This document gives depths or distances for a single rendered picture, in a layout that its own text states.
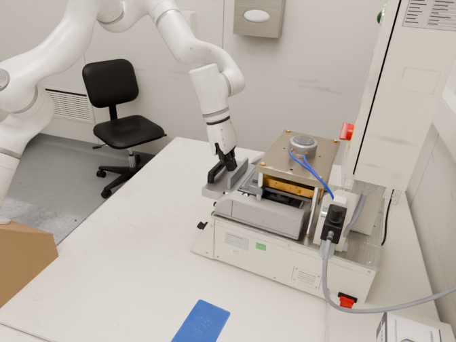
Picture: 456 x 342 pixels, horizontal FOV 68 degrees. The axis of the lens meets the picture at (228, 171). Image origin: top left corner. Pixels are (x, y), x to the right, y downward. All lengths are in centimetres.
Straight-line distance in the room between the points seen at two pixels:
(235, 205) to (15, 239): 59
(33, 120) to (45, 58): 19
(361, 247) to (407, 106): 41
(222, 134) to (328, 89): 157
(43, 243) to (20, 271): 9
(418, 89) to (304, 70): 178
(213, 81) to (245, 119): 168
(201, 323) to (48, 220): 70
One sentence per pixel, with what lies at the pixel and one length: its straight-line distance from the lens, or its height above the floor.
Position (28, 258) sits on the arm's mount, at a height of 83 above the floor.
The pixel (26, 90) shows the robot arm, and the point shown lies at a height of 124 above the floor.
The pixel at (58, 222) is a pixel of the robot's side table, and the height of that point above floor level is 75.
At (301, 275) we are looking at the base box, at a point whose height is 82.
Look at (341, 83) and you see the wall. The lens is 248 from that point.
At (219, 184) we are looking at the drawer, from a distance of 105.
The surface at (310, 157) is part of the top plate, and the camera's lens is 95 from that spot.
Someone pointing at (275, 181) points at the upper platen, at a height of 106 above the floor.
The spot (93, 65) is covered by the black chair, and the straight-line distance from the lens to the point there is 272.
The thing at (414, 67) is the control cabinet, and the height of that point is 141.
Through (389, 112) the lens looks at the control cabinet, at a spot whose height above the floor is 132.
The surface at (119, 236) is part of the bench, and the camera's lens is 123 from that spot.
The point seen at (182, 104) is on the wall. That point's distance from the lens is 279.
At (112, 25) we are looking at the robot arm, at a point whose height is 138.
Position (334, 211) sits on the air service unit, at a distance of 75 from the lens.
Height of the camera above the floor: 154
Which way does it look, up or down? 30 degrees down
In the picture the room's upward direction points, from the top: 3 degrees clockwise
